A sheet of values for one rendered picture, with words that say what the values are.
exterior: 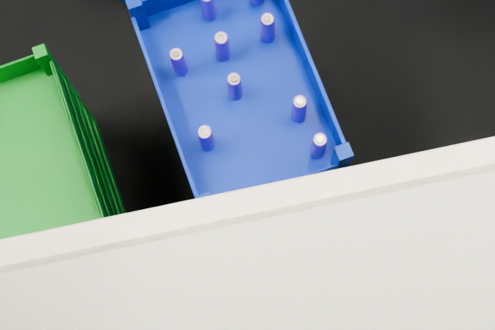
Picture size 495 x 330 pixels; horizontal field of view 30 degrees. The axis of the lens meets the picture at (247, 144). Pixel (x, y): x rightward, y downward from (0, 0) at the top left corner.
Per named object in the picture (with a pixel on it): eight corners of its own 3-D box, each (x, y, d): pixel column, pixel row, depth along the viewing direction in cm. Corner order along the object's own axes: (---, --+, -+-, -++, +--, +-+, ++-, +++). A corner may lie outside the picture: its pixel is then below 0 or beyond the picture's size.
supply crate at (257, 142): (132, 20, 127) (122, -4, 119) (270, -28, 128) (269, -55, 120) (204, 223, 119) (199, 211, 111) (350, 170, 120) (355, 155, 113)
